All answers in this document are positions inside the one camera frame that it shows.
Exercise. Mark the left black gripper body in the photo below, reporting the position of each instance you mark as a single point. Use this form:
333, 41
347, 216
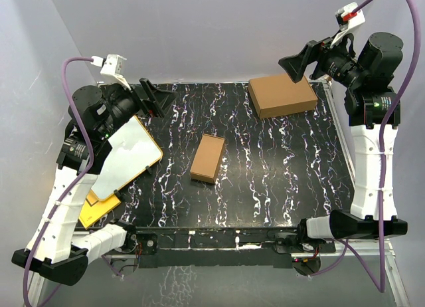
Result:
127, 103

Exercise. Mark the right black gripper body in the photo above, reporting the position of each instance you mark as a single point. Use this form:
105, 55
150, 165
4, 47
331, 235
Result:
338, 64

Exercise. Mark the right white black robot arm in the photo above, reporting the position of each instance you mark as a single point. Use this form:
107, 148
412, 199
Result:
374, 117

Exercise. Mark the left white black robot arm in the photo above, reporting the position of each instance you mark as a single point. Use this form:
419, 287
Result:
97, 113

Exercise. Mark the closed brown cardboard box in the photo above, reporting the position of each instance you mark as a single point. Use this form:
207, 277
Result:
275, 96

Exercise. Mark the white board yellow rim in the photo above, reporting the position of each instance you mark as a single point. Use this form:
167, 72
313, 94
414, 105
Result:
133, 151

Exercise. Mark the yellow flat board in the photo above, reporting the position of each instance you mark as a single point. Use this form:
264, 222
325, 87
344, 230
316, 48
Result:
94, 209

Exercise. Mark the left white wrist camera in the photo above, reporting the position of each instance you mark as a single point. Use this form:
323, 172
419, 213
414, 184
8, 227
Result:
112, 67

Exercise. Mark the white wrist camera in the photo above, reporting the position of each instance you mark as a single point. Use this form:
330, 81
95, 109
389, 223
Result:
112, 67
348, 20

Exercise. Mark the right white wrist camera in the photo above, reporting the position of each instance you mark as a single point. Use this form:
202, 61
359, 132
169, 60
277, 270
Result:
348, 20

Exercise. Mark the aluminium frame rail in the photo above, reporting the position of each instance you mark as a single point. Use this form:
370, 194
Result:
359, 273

